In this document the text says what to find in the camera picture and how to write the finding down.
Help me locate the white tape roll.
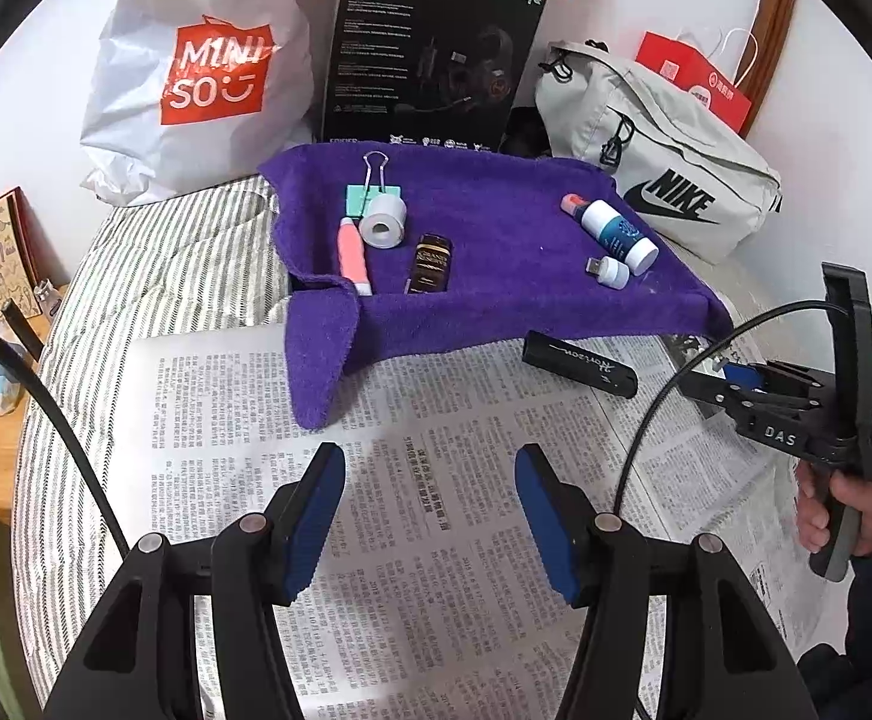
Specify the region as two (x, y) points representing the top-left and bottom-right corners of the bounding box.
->
(359, 195), (408, 248)

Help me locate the small white usb adapter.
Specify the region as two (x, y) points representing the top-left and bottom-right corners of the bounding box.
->
(584, 255), (630, 290)

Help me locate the grey sling bag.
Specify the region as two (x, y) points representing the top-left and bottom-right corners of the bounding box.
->
(533, 41), (783, 265)

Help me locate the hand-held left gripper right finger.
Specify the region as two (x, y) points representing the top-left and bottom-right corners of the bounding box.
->
(515, 444), (819, 720)

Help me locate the teal binder clip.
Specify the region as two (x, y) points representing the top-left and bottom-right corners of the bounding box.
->
(344, 152), (393, 217)

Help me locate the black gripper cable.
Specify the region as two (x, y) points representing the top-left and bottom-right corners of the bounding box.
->
(612, 301), (831, 522)
(0, 311), (136, 552)

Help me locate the black rectangular usb stick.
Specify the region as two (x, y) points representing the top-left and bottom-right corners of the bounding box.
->
(522, 330), (639, 400)

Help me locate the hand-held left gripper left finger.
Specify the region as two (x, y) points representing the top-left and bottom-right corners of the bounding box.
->
(44, 442), (347, 720)

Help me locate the pink and white tube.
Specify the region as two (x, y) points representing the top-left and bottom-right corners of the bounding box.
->
(337, 216), (374, 297)

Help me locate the black headset box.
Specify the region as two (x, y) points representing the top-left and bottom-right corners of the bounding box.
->
(320, 0), (549, 155)

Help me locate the white and blue glue stick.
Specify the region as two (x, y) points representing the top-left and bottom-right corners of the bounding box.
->
(582, 199), (660, 275)

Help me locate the brown bottle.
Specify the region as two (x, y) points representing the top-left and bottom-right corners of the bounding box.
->
(404, 234), (455, 295)

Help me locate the small black object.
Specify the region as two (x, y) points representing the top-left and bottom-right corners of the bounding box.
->
(506, 107), (551, 160)

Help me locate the wooden door frame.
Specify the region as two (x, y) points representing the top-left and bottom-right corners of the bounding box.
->
(742, 0), (798, 142)

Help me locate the purple towel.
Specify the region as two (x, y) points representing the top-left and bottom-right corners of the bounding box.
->
(257, 142), (733, 432)

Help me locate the brown patterned book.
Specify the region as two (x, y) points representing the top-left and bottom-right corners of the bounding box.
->
(0, 187), (47, 316)

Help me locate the newspaper sheet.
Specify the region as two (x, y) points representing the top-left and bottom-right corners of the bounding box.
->
(125, 330), (808, 720)

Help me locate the white plastic shopping bag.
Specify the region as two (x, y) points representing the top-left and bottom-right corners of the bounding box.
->
(80, 0), (313, 207)

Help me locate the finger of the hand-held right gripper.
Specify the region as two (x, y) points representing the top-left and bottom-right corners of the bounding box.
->
(747, 360), (833, 400)
(678, 371), (756, 417)

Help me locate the person's right forearm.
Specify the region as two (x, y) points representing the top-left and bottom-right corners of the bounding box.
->
(796, 502), (872, 720)

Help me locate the red paper bag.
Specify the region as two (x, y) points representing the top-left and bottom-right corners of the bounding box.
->
(635, 28), (753, 137)

